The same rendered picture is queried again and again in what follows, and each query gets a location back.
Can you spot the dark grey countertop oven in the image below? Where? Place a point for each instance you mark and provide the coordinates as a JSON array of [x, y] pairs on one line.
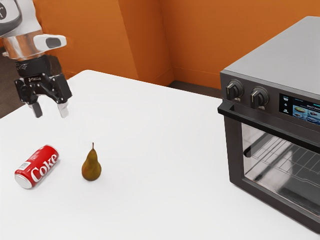
[[272, 112]]

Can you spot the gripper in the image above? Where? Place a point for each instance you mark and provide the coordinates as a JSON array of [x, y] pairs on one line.
[[35, 72]]

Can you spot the red soda can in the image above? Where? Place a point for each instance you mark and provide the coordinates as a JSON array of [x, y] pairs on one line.
[[37, 166]]

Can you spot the brown green pear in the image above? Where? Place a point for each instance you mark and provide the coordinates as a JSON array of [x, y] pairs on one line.
[[91, 168]]

